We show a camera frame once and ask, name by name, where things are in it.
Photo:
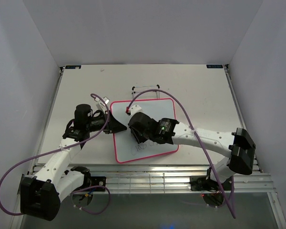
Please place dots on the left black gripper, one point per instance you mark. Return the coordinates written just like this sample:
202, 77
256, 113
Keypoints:
112, 125

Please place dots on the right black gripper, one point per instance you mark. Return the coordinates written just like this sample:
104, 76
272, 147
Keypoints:
139, 138

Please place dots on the pink framed whiteboard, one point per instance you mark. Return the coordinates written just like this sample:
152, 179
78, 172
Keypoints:
126, 147

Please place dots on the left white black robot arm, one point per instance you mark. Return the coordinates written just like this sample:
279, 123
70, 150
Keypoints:
42, 194

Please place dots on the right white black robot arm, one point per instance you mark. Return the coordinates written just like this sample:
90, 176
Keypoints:
237, 148

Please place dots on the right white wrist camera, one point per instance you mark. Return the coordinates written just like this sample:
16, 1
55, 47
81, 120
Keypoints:
131, 110

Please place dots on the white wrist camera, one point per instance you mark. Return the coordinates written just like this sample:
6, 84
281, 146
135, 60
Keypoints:
131, 110
101, 105

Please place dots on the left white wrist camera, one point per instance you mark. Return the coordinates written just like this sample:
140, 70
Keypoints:
101, 105

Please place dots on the black wire whiteboard stand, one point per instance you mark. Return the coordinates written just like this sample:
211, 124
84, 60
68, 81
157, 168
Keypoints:
149, 88

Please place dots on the aluminium rail frame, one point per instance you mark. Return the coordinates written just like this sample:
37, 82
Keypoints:
142, 179

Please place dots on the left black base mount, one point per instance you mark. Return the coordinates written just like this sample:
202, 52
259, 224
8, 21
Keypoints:
96, 182

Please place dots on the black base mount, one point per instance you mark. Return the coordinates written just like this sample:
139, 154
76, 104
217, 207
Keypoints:
198, 183
96, 182

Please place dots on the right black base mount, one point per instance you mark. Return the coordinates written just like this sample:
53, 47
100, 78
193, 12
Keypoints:
198, 183

